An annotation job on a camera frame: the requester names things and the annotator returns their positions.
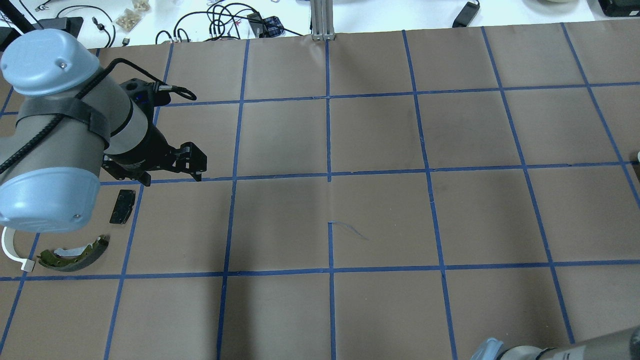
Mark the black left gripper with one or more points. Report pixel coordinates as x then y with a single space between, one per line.
148 148

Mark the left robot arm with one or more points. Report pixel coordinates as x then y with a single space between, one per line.
76 119

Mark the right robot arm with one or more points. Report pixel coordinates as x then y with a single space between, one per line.
621 345

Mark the black brake pad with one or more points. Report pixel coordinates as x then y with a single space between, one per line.
123 206

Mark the olive brake shoe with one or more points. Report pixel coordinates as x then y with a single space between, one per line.
74 259

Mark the white curved plastic part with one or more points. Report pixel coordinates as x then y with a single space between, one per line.
8 248

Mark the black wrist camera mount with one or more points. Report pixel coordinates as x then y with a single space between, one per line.
147 94

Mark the aluminium frame post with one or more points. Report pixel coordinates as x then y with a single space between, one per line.
322 20

